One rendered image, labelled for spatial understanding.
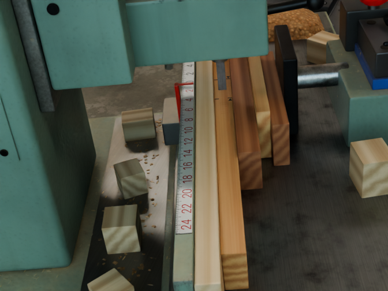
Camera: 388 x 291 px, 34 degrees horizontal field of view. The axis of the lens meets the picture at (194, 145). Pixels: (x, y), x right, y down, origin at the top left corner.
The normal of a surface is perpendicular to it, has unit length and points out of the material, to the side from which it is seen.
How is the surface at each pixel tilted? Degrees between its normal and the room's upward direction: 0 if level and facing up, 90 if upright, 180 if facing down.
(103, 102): 0
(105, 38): 90
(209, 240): 0
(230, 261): 90
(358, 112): 90
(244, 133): 0
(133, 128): 90
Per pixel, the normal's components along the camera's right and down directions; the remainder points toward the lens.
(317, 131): -0.10, -0.83
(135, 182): 0.35, 0.49
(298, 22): 0.03, -0.41
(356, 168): -0.99, 0.15
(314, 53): -0.73, 0.44
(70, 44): 0.00, 0.55
